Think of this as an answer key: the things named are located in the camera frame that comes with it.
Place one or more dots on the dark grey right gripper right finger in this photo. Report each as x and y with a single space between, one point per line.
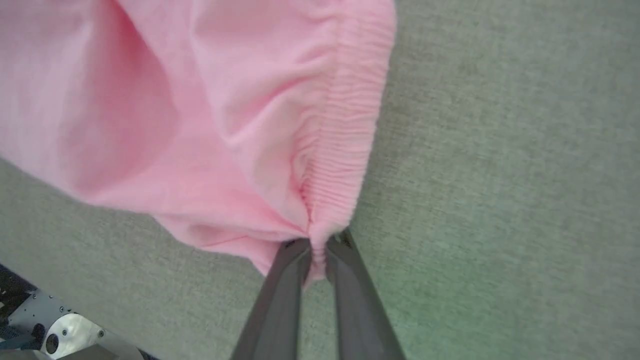
357 310

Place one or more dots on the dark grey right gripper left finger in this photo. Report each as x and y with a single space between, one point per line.
275 310

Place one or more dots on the pink garment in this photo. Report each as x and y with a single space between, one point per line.
210 110

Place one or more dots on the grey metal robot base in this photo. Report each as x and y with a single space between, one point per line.
65 332

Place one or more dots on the grey fabric sofa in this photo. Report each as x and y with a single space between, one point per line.
500 150

